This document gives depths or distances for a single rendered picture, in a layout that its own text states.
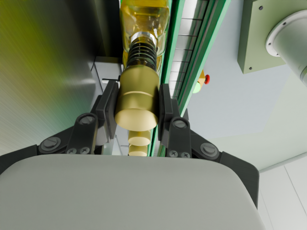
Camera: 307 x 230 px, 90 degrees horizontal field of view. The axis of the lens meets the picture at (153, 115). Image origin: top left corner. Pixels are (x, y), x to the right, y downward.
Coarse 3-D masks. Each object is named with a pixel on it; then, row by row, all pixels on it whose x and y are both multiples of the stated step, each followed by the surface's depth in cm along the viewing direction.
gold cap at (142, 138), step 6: (132, 132) 22; (138, 132) 22; (144, 132) 22; (150, 132) 24; (132, 138) 22; (138, 138) 22; (144, 138) 22; (150, 138) 23; (132, 144) 24; (138, 144) 24; (144, 144) 24
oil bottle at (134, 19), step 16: (128, 0) 17; (144, 0) 17; (160, 0) 18; (128, 16) 16; (144, 16) 16; (160, 16) 16; (128, 32) 17; (160, 32) 17; (128, 48) 18; (160, 48) 18
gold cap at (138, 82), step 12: (132, 72) 12; (144, 72) 12; (120, 84) 13; (132, 84) 11; (144, 84) 12; (156, 84) 13; (120, 96) 11; (132, 96) 11; (144, 96) 11; (156, 96) 12; (120, 108) 11; (132, 108) 10; (144, 108) 10; (156, 108) 11; (120, 120) 12; (132, 120) 11; (144, 120) 11; (156, 120) 11
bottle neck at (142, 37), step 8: (144, 32) 16; (136, 40) 16; (144, 40) 15; (152, 40) 16; (136, 48) 15; (144, 48) 15; (152, 48) 15; (128, 56) 15; (136, 56) 14; (144, 56) 14; (152, 56) 15; (128, 64) 14; (136, 64) 14; (144, 64) 14; (152, 64) 14
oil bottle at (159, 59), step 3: (123, 51) 22; (123, 54) 21; (126, 54) 21; (123, 57) 21; (126, 57) 21; (159, 57) 21; (123, 60) 21; (126, 60) 21; (159, 60) 21; (123, 63) 21; (126, 63) 21; (159, 63) 21; (123, 66) 22; (126, 66) 21; (159, 66) 21; (159, 69) 22; (159, 72) 22; (159, 75) 23; (159, 78) 25
